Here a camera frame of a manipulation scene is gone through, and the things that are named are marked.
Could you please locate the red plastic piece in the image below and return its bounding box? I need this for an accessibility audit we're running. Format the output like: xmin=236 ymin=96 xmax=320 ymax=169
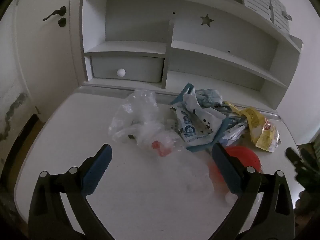
xmin=152 ymin=140 xmax=173 ymax=158

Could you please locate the red round lid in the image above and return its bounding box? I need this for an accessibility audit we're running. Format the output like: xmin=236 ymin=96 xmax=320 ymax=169
xmin=208 ymin=145 xmax=263 ymax=196

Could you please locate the blue and white snack bag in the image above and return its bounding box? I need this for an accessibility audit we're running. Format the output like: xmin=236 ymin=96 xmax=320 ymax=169
xmin=170 ymin=82 xmax=227 ymax=153

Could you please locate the grey drawer with white knob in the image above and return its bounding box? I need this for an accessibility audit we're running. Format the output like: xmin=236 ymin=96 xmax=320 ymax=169
xmin=90 ymin=56 xmax=165 ymax=83

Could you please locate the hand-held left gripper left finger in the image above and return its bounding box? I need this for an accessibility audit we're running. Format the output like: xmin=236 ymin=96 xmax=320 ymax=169
xmin=28 ymin=144 xmax=113 ymax=240

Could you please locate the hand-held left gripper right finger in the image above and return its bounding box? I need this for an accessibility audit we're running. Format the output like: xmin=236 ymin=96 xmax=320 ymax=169
xmin=211 ymin=142 xmax=295 ymax=240

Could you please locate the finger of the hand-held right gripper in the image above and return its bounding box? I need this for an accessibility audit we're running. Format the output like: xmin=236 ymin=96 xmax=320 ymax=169
xmin=300 ymin=148 xmax=318 ymax=167
xmin=286 ymin=147 xmax=302 ymax=167

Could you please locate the crumpled pale blue wrapper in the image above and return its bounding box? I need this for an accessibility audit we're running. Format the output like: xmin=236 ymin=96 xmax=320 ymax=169
xmin=195 ymin=89 xmax=224 ymax=109

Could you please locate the clear plastic film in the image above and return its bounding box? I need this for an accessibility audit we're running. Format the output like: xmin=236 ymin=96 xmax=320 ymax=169
xmin=172 ymin=155 xmax=238 ymax=203

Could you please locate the yellow snack bag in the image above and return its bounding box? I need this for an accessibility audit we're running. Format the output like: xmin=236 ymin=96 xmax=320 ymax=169
xmin=223 ymin=101 xmax=282 ymax=153

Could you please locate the black door handle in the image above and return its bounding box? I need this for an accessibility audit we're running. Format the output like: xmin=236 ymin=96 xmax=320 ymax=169
xmin=42 ymin=6 xmax=67 ymax=22

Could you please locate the white desk shelf unit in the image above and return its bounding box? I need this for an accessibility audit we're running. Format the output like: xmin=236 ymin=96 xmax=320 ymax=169
xmin=80 ymin=0 xmax=303 ymax=111

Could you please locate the clear plastic bag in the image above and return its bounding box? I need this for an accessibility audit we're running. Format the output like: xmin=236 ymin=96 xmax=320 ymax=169
xmin=108 ymin=89 xmax=187 ymax=158

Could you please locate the white and blue printed wrapper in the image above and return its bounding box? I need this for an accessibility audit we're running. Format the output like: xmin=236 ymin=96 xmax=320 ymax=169
xmin=220 ymin=116 xmax=248 ymax=147

